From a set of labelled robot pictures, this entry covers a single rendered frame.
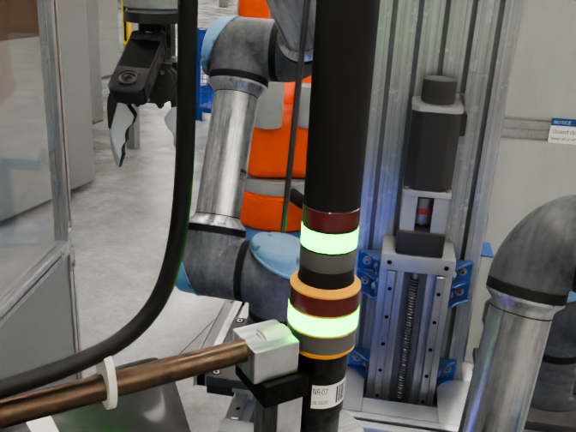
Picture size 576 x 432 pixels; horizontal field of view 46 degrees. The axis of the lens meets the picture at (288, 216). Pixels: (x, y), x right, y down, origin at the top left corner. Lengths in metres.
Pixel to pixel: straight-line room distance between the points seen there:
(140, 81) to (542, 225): 0.50
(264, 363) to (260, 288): 0.82
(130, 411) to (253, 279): 0.69
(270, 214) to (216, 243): 3.20
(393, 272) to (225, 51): 0.52
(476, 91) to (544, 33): 0.99
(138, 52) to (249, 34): 0.44
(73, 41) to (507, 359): 4.50
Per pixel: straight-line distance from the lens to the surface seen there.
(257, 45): 1.29
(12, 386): 0.36
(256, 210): 4.45
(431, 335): 1.34
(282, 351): 0.40
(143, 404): 0.57
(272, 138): 4.33
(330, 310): 0.40
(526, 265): 0.84
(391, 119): 1.28
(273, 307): 1.23
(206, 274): 1.24
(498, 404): 0.89
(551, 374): 1.29
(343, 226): 0.38
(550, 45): 2.26
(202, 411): 2.90
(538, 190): 2.36
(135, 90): 0.84
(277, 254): 1.19
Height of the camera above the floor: 1.76
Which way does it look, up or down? 21 degrees down
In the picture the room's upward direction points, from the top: 3 degrees clockwise
